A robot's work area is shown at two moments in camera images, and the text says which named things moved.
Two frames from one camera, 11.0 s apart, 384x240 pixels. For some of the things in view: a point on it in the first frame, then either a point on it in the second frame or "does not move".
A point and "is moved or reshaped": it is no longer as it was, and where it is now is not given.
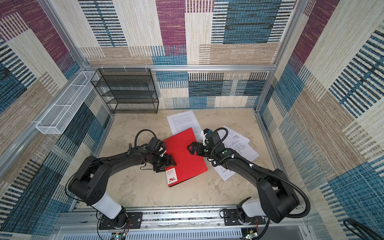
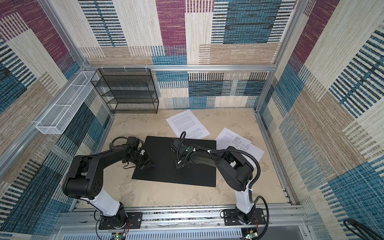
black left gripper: x=168 y=162 to x=148 y=162
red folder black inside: x=188 y=164 is moved or reshaped
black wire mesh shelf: x=127 y=90 does not move
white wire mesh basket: x=58 y=120 does not move
